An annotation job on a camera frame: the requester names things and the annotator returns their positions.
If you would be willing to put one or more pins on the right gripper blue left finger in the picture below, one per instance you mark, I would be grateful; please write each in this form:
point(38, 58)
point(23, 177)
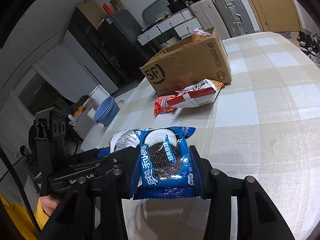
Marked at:
point(132, 172)

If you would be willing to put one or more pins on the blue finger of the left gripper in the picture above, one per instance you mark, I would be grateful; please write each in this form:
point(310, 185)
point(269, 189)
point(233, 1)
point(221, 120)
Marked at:
point(103, 152)
point(115, 160)

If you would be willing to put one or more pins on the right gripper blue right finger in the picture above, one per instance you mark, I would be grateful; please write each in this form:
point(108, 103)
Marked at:
point(200, 173)

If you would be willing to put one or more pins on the silver grey snack bag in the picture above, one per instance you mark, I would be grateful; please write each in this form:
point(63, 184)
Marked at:
point(123, 139)

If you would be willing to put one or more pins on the blue Oreo pack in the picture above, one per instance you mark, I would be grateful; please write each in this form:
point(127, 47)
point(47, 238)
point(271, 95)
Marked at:
point(166, 170)

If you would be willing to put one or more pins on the bread roll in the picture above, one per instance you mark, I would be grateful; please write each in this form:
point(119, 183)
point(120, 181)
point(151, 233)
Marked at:
point(198, 34)

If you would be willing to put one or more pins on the red small snack pack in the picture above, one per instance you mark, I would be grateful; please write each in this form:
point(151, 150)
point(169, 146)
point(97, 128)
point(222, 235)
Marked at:
point(161, 105)

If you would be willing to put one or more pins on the person left hand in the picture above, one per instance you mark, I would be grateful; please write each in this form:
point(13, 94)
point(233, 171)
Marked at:
point(49, 204)

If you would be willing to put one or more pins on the blue stacked bowls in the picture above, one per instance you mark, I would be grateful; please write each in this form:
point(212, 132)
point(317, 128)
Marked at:
point(106, 112)

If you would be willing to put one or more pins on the white trash bin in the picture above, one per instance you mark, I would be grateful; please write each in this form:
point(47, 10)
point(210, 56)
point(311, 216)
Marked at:
point(99, 94)

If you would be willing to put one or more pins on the checked tablecloth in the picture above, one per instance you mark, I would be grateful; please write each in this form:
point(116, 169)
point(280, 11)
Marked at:
point(264, 124)

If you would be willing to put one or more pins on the black refrigerator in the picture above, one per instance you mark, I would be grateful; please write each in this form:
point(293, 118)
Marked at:
point(120, 32)

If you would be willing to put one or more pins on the SF cardboard box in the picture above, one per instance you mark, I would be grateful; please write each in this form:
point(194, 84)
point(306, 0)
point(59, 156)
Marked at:
point(186, 63)

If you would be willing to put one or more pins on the white drawer desk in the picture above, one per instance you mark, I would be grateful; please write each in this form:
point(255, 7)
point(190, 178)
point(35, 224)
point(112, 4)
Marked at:
point(182, 22)

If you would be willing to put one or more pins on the silver suitcase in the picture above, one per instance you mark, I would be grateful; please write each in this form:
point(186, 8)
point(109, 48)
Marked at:
point(235, 17)

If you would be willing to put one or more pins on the beige suitcase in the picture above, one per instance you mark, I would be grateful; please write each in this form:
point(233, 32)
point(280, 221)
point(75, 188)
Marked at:
point(209, 17)

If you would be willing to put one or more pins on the wooden door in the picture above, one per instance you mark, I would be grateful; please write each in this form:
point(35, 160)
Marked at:
point(276, 15)

